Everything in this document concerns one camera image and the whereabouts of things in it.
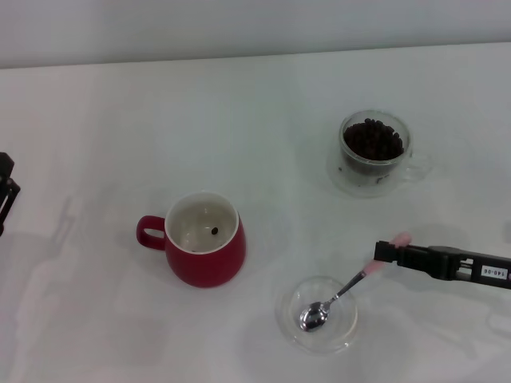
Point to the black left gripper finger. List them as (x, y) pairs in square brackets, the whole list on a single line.
[(6, 191)]

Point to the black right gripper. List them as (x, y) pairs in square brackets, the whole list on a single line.
[(493, 281)]

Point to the red ceramic mug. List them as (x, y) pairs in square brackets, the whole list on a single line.
[(207, 267)]

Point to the clear double-walled glass cup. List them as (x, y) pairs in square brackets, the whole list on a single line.
[(373, 185)]

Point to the pile of coffee beans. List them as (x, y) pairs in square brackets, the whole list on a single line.
[(373, 141)]

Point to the clear round glass dish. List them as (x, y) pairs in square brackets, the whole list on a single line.
[(319, 341)]

